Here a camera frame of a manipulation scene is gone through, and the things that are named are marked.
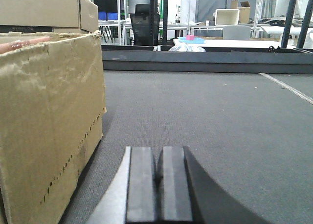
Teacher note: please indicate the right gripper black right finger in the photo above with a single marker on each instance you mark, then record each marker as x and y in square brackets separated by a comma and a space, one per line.
[188, 194]

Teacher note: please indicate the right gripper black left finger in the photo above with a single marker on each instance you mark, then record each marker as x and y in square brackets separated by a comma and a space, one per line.
[131, 196]

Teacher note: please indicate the large brown cardboard box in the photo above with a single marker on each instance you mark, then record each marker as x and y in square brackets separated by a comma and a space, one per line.
[52, 99]

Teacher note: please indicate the orange carton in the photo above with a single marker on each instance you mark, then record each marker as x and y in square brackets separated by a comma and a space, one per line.
[6, 47]

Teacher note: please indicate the dark blue fabric mat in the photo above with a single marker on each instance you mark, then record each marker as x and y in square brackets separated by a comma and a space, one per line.
[252, 133]

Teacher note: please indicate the crumpled clear plastic bag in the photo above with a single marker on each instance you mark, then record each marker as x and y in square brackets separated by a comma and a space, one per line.
[184, 47]

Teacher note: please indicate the light blue tray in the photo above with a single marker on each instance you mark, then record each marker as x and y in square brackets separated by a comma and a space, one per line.
[196, 40]

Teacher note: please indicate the pink cube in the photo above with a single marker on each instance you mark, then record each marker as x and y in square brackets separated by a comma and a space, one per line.
[190, 37]

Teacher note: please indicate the grey office chair back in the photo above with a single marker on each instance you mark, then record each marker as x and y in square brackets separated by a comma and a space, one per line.
[236, 32]

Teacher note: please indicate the black mesh office chair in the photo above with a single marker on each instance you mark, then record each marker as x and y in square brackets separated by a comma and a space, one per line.
[140, 24]

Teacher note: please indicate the white plastic crate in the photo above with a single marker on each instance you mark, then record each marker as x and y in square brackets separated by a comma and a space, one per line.
[224, 17]

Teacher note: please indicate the distant brown cardboard box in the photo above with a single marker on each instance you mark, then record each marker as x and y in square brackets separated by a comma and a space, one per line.
[244, 10]

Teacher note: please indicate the closed brown cardboard box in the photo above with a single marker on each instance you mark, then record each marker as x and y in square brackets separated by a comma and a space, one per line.
[29, 16]

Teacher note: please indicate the dark metal table frame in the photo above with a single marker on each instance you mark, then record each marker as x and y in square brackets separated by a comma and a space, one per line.
[272, 60]

